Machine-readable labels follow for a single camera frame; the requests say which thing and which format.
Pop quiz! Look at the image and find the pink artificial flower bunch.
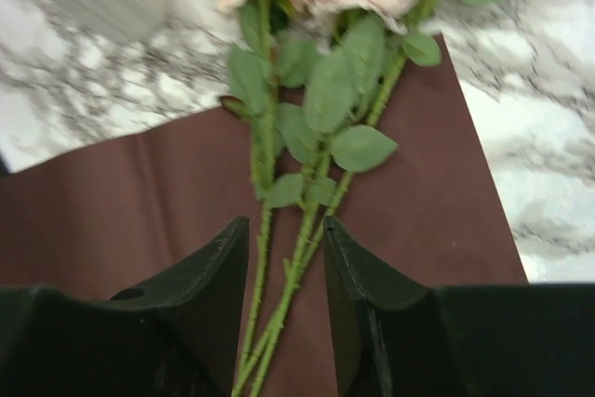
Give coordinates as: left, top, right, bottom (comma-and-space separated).
218, 0, 501, 396

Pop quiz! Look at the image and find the red wrapping paper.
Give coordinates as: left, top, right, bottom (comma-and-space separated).
0, 33, 529, 397

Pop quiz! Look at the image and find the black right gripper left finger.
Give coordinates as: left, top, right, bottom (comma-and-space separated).
1, 217, 249, 396

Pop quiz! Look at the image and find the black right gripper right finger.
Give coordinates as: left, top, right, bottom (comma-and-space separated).
324, 218, 594, 397

